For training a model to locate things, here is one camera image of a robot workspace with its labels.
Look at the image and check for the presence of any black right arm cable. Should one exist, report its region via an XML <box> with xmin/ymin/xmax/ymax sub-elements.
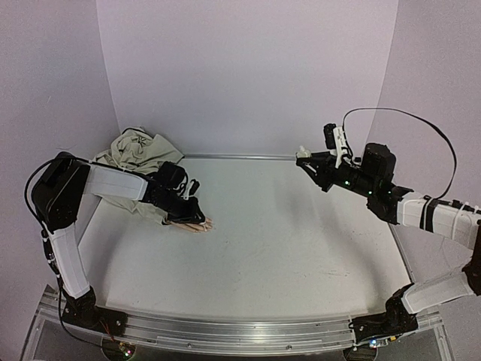
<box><xmin>341</xmin><ymin>107</ymin><xmax>458</xmax><ymax>200</ymax></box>

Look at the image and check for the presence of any aluminium front rail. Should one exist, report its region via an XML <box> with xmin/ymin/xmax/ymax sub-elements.
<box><xmin>20</xmin><ymin>290</ymin><xmax>453</xmax><ymax>360</ymax></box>

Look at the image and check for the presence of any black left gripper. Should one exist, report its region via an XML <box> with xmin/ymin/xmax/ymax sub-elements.
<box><xmin>155</xmin><ymin>192</ymin><xmax>206</xmax><ymax>225</ymax></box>

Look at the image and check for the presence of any white nail polish bottle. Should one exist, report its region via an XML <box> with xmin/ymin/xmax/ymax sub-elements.
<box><xmin>295</xmin><ymin>146</ymin><xmax>312</xmax><ymax>159</ymax></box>

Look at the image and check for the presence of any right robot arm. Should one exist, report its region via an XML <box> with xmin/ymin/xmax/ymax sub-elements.
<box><xmin>296</xmin><ymin>143</ymin><xmax>480</xmax><ymax>345</ymax></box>

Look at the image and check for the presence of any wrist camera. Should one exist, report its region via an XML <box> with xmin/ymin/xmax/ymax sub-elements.
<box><xmin>180</xmin><ymin>179</ymin><xmax>200</xmax><ymax>200</ymax></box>
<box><xmin>323</xmin><ymin>123</ymin><xmax>352</xmax><ymax>168</ymax></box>

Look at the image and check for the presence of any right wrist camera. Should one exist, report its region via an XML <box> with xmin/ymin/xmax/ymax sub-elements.
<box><xmin>323</xmin><ymin>123</ymin><xmax>352</xmax><ymax>168</ymax></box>

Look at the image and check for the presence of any aluminium back table rail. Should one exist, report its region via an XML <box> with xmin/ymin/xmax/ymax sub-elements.
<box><xmin>184</xmin><ymin>153</ymin><xmax>296</xmax><ymax>162</ymax></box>

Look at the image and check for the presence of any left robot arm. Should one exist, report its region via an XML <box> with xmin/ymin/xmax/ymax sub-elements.
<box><xmin>24</xmin><ymin>152</ymin><xmax>210</xmax><ymax>337</ymax></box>

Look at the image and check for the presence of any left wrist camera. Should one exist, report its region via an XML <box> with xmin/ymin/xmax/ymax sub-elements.
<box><xmin>180</xmin><ymin>179</ymin><xmax>200</xmax><ymax>200</ymax></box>

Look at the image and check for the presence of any beige jacket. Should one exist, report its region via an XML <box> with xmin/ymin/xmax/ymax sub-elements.
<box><xmin>93</xmin><ymin>127</ymin><xmax>183</xmax><ymax>225</ymax></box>

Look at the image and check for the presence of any mannequin hand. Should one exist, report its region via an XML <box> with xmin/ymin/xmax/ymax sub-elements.
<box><xmin>165</xmin><ymin>218</ymin><xmax>213</xmax><ymax>233</ymax></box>

